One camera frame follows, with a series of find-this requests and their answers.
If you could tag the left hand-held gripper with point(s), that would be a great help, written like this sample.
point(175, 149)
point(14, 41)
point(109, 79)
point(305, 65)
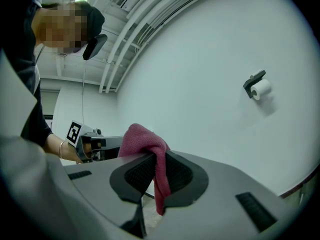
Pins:
point(75, 134)

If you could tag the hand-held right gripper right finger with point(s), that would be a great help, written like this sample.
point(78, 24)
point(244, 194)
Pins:
point(220, 204)

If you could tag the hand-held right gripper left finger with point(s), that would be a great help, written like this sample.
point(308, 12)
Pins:
point(100, 196)

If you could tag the pink cloth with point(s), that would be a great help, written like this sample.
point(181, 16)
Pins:
point(142, 139)

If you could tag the person's left forearm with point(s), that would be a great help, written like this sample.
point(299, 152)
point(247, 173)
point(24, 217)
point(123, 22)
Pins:
point(53, 146)

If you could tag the person's left hand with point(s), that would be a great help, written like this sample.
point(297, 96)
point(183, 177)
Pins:
point(88, 147)

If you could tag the person's black top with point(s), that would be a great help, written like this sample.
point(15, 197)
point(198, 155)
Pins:
point(25, 71)

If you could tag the black paper holder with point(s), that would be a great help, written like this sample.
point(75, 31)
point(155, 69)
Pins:
point(250, 82)

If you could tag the head-worn camera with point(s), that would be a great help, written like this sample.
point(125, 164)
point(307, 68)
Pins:
point(95, 46)

